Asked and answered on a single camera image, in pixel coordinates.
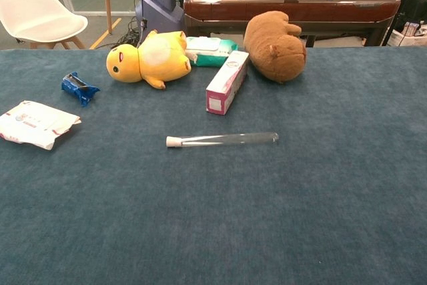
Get clear glass test tube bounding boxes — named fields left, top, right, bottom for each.
left=176, top=131, right=280, bottom=148

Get purple grey robot base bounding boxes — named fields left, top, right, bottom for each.
left=135, top=0, right=185, bottom=37

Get pink white carton box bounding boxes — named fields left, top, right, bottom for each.
left=205, top=50, right=250, bottom=116

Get green white wet wipes pack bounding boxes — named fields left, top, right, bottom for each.
left=184, top=36, right=240, bottom=68

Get yellow duck plush toy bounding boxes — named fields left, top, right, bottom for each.
left=105, top=29, right=193, bottom=91

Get blue felt table cloth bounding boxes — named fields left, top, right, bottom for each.
left=0, top=46, right=427, bottom=285

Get brown capybara plush toy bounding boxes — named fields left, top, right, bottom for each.
left=243, top=10, right=308, bottom=85

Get blue cookie snack packet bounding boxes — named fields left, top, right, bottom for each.
left=61, top=71, right=101, bottom=108

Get brown mahjong table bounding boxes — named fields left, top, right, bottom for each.
left=183, top=0, right=402, bottom=48

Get white red crumpled snack bag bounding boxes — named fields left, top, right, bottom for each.
left=0, top=99, right=83, bottom=152

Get black tripod leg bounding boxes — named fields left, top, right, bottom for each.
left=382, top=0, right=422, bottom=47

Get white shell chair wooden legs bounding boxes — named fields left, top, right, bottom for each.
left=0, top=0, right=89, bottom=50

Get white printed carton box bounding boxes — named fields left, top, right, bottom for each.
left=388, top=21, right=427, bottom=47

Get black equipment case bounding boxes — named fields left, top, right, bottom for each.
left=393, top=0, right=427, bottom=32

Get black hanging cable with plug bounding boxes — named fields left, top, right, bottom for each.
left=138, top=0, right=149, bottom=49

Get black floor cable bundle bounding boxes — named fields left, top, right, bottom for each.
left=113, top=17, right=147, bottom=49

